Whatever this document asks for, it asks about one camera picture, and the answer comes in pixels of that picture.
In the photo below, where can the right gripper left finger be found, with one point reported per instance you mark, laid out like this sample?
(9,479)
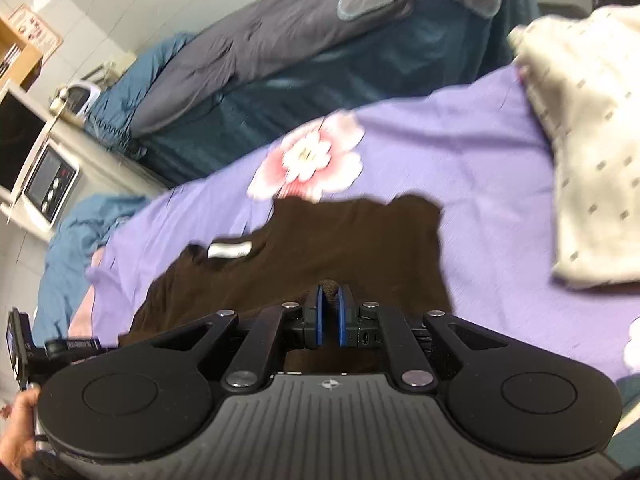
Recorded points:
(313,318)

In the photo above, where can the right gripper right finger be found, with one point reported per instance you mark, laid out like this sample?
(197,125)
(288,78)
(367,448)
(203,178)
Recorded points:
(347,318)

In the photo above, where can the dark brown garment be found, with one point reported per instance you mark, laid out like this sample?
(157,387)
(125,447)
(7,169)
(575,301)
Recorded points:
(242,299)

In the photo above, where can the person left hand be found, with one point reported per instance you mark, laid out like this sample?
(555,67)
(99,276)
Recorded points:
(18,440)

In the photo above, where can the blue bed sheet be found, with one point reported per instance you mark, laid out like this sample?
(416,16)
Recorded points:
(92,222)

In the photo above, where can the purple floral bed cover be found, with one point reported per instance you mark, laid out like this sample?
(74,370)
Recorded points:
(478,151)

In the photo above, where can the dark teal quilt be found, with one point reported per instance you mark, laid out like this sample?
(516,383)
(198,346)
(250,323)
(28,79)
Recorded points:
(440,43)

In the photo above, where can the white kettle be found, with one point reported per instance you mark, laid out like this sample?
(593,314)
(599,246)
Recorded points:
(72,101)

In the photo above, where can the grey blanket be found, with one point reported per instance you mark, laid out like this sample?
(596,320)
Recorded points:
(259,40)

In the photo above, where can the cream patterned garment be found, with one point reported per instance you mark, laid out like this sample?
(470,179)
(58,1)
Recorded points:
(582,80)

